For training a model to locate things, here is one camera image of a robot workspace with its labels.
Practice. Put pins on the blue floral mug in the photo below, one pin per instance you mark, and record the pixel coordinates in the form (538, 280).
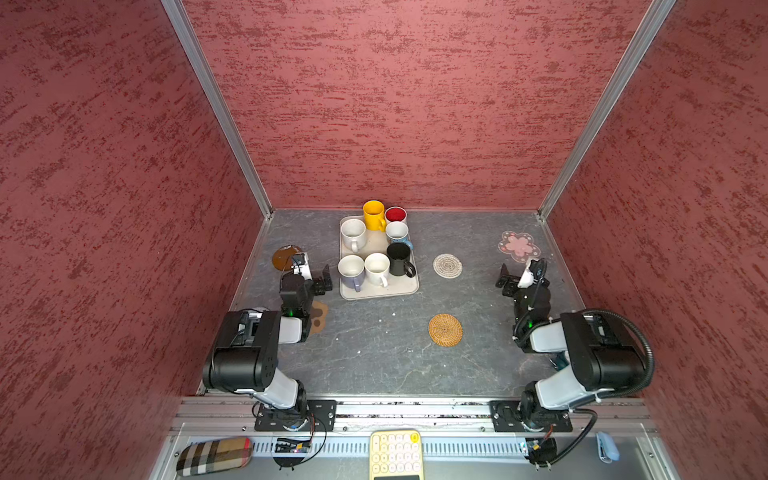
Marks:
(398, 232)

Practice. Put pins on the white braided coaster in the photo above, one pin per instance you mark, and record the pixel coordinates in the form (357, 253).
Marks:
(447, 266)

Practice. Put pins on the woven rattan coaster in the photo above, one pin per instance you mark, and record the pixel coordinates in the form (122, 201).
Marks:
(445, 330)

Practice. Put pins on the plaid glasses case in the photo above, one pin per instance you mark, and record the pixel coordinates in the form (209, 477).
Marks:
(214, 456)

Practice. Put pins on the yellow mug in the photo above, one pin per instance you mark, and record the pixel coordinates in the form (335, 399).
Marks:
(374, 215)

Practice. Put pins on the beige serving tray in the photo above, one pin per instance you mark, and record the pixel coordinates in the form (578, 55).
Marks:
(398, 286)

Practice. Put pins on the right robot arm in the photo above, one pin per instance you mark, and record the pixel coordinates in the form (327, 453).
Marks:
(603, 355)

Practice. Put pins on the brown paw coaster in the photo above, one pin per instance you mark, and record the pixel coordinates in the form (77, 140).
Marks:
(318, 315)

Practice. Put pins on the yellow keypad calculator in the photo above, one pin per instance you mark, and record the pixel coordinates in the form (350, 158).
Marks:
(396, 454)

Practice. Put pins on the brown glossy coaster left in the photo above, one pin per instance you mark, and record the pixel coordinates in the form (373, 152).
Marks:
(282, 258)

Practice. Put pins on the red interior mug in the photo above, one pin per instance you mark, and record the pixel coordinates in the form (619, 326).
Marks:
(395, 214)

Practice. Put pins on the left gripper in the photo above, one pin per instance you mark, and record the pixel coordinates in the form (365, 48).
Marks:
(318, 281)

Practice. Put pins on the light blue small device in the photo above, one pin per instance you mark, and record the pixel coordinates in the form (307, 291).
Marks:
(607, 449)

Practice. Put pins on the white mug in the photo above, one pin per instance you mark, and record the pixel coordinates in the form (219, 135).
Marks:
(377, 268)
(354, 234)

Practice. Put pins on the pink flower coaster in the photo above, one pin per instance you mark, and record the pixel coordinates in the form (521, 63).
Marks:
(521, 247)

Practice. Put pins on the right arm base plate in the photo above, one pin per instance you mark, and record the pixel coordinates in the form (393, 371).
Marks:
(509, 416)

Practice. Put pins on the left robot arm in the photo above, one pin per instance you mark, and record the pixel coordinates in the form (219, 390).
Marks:
(244, 357)

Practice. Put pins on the white mug rear left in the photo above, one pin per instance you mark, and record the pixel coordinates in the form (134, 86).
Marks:
(354, 234)

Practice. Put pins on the black mug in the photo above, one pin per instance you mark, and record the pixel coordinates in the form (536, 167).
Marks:
(399, 255)

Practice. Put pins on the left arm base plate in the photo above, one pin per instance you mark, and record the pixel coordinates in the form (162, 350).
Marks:
(317, 414)

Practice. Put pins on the white mug front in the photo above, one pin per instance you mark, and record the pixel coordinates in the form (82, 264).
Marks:
(377, 268)

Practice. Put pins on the lavender mug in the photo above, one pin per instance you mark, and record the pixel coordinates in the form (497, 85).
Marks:
(352, 272)

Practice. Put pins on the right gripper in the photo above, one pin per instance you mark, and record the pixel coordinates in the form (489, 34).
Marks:
(515, 282)

